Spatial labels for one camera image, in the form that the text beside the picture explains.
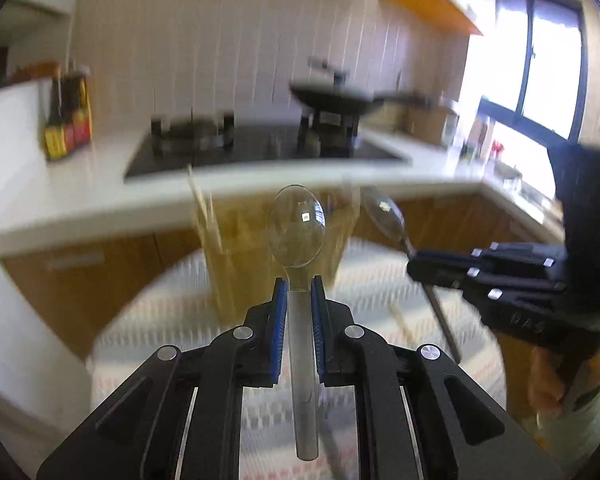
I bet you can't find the yellow plastic utensil basket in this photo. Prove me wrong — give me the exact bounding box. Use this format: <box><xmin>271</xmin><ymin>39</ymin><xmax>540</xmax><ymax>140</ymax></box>
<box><xmin>192</xmin><ymin>194</ymin><xmax>359</xmax><ymax>327</ymax></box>

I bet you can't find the dark framed window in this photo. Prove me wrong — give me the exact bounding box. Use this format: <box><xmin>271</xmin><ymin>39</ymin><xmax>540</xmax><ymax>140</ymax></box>
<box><xmin>479</xmin><ymin>0</ymin><xmax>600</xmax><ymax>162</ymax></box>

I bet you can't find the large clear plastic spoon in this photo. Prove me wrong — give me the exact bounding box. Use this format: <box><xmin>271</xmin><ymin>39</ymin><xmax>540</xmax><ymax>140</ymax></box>
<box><xmin>267</xmin><ymin>184</ymin><xmax>329</xmax><ymax>461</ymax></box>

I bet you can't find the dark sauce bottle red label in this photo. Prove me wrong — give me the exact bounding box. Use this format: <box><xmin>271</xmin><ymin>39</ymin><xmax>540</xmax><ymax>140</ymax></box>
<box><xmin>62</xmin><ymin>64</ymin><xmax>94</xmax><ymax>154</ymax></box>

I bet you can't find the person's right hand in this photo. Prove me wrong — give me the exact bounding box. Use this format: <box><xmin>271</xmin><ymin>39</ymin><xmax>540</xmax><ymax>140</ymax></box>
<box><xmin>526</xmin><ymin>339</ymin><xmax>600</xmax><ymax>422</ymax></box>

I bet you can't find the wooden base cabinet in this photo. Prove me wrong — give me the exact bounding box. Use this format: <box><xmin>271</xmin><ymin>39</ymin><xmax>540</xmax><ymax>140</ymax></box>
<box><xmin>0</xmin><ymin>194</ymin><xmax>562</xmax><ymax>363</ymax></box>

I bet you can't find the person's right forearm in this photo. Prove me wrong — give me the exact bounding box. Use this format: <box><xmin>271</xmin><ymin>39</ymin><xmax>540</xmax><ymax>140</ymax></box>
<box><xmin>534</xmin><ymin>377</ymin><xmax>600</xmax><ymax>480</ymax></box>

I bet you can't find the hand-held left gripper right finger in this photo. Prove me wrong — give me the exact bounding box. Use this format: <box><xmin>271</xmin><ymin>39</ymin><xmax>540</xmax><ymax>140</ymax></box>
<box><xmin>310</xmin><ymin>275</ymin><xmax>567</xmax><ymax>480</ymax></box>

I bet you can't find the white kitchen countertop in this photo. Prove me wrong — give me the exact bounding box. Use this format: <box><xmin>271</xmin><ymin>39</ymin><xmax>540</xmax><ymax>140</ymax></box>
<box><xmin>0</xmin><ymin>79</ymin><xmax>567</xmax><ymax>257</ymax></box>

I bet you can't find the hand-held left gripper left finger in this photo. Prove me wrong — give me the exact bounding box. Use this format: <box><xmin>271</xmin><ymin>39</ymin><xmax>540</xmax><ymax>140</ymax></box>
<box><xmin>36</xmin><ymin>277</ymin><xmax>288</xmax><ymax>480</ymax></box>

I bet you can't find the black glass gas cooktop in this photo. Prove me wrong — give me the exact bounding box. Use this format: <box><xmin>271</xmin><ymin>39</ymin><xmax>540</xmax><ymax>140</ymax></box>
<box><xmin>123</xmin><ymin>109</ymin><xmax>414</xmax><ymax>184</ymax></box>

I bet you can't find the black burner grate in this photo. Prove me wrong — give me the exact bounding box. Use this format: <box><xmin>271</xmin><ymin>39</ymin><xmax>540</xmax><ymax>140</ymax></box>
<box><xmin>149</xmin><ymin>112</ymin><xmax>236</xmax><ymax>154</ymax></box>
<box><xmin>297</xmin><ymin>107</ymin><xmax>364</xmax><ymax>157</ymax></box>

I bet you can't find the black wok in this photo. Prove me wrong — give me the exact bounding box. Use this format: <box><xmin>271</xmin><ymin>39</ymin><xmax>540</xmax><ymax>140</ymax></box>
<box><xmin>288</xmin><ymin>82</ymin><xmax>442</xmax><ymax>117</ymax></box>

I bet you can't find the wooden chopstick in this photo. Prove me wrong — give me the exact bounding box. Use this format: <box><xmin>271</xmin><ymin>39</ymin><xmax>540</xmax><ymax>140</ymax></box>
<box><xmin>186</xmin><ymin>164</ymin><xmax>217</xmax><ymax>243</ymax></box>
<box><xmin>389</xmin><ymin>304</ymin><xmax>417</xmax><ymax>342</ymax></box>
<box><xmin>204</xmin><ymin>194</ymin><xmax>227</xmax><ymax>258</ymax></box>

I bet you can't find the dark sauce bottle yellow label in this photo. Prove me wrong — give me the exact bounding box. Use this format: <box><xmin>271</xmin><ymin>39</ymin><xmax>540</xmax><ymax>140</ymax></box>
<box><xmin>43</xmin><ymin>67</ymin><xmax>67</xmax><ymax>162</ymax></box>

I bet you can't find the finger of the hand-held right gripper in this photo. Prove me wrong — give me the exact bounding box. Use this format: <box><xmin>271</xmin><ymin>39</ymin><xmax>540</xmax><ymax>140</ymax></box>
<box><xmin>406</xmin><ymin>242</ymin><xmax>569</xmax><ymax>283</ymax></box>
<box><xmin>461</xmin><ymin>269</ymin><xmax>567</xmax><ymax>312</ymax></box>

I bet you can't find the brown tray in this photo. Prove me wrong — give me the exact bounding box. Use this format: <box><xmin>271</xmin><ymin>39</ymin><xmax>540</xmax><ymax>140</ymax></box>
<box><xmin>11</xmin><ymin>61</ymin><xmax>62</xmax><ymax>84</ymax></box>

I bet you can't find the clear spoon with black handle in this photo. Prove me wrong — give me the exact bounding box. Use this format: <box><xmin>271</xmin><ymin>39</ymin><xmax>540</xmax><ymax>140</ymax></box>
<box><xmin>362</xmin><ymin>194</ymin><xmax>462</xmax><ymax>365</ymax></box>

